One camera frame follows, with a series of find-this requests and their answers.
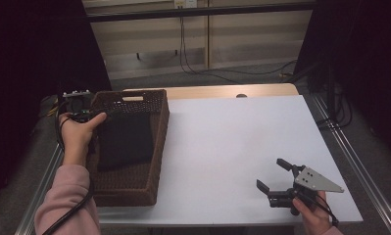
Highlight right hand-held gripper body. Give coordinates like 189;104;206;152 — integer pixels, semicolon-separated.
268;164;345;216

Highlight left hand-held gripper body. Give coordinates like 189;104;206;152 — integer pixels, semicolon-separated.
62;90;95;124

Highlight black cloth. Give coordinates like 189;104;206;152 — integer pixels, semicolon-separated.
97;110;154;173

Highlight brown woven basket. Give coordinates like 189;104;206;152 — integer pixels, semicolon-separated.
84;88;171;208

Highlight person's left hand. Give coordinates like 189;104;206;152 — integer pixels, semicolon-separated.
59;112;108;166

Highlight person's right hand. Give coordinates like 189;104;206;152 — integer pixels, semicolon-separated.
291;190;333;230

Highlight white table board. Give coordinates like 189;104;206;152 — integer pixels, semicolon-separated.
96;95;364;227

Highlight black curtain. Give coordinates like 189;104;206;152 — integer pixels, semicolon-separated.
0;0;113;210
294;0;391;163

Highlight white power strip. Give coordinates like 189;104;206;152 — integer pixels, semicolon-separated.
173;0;198;10

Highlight black horizontal bar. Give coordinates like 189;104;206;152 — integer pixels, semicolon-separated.
84;1;317;24

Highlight yellow floor cable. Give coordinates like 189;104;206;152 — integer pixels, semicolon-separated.
38;100;61;119

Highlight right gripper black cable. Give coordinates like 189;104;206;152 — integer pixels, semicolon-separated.
294;188;340;229

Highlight aluminium floor rail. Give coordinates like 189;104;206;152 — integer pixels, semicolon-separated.
312;94;391;235
15;121;77;235

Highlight black floor cables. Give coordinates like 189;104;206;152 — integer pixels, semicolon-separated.
316;92;355;130

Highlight black hanging cable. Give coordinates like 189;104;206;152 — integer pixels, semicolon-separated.
178;16;299;84

